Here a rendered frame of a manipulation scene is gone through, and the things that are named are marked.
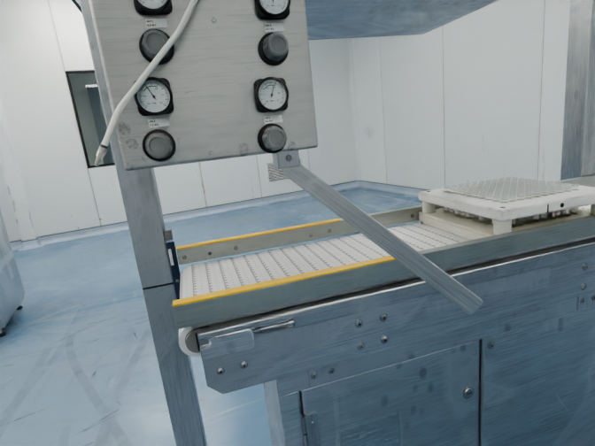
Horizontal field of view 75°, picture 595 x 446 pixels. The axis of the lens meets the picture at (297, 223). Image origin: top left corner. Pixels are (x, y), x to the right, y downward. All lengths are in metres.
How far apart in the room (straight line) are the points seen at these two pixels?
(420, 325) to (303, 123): 0.36
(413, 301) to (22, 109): 5.35
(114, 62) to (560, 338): 0.89
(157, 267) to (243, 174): 5.03
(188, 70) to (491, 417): 0.81
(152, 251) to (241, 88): 0.43
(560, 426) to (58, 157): 5.37
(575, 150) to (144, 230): 1.07
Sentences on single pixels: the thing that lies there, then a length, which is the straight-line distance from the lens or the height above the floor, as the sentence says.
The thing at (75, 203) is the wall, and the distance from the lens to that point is 5.63.
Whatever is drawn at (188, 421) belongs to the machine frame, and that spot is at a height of 0.46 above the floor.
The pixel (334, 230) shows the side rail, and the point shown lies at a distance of 0.83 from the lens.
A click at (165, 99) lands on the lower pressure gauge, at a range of 0.43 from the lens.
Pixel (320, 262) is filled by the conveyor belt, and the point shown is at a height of 0.82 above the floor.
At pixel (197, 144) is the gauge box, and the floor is 1.05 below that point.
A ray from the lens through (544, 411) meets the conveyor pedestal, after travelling 1.03.
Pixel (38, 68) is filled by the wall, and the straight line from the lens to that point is 5.69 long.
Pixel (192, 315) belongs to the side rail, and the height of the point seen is 0.83.
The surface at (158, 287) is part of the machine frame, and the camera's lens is 0.82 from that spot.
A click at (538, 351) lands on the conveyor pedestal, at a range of 0.93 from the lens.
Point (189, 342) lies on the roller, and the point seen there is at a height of 0.79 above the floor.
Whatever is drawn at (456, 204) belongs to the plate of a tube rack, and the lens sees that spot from 0.79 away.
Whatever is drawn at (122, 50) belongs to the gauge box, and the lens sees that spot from 0.46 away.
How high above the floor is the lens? 1.05
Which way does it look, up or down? 14 degrees down
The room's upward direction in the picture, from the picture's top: 6 degrees counter-clockwise
